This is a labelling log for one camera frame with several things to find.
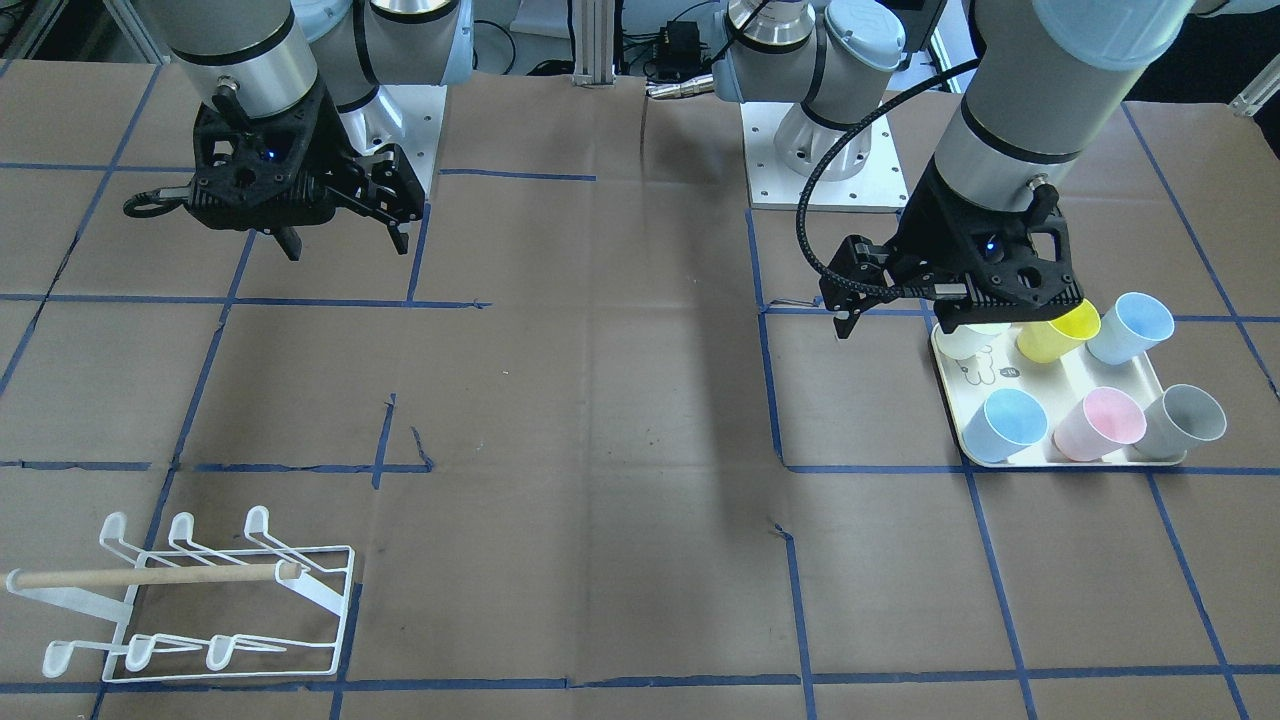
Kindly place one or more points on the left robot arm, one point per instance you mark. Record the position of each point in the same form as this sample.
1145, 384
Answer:
1049, 75

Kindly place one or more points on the pink cup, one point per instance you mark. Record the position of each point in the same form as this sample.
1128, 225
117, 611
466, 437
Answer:
1106, 420

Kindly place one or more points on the white cream cup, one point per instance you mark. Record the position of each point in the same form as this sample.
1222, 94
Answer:
968, 339

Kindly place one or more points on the yellow cup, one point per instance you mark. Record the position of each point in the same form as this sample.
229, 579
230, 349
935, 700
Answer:
1047, 342

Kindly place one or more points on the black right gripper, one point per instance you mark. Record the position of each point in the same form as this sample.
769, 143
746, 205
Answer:
337, 143

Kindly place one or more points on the cream plastic tray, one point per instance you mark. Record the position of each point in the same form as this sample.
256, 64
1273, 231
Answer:
967, 383

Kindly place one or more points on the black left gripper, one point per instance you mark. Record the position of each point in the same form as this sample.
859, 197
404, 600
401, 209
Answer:
935, 228

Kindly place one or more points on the light blue cup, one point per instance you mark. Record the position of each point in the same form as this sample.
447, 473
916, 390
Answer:
1134, 324
1008, 421

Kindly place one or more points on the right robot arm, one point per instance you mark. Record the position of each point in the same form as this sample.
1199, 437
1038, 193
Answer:
276, 51

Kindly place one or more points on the grey cup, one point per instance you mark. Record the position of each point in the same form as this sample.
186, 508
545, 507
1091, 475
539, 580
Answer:
1181, 418

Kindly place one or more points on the black electronics box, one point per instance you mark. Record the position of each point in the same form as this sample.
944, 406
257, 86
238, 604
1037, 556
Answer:
677, 53

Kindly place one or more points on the white wire cup rack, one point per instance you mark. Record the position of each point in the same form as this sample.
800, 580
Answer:
194, 613

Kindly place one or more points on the aluminium frame post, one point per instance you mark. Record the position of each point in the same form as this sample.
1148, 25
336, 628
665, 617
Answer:
593, 35

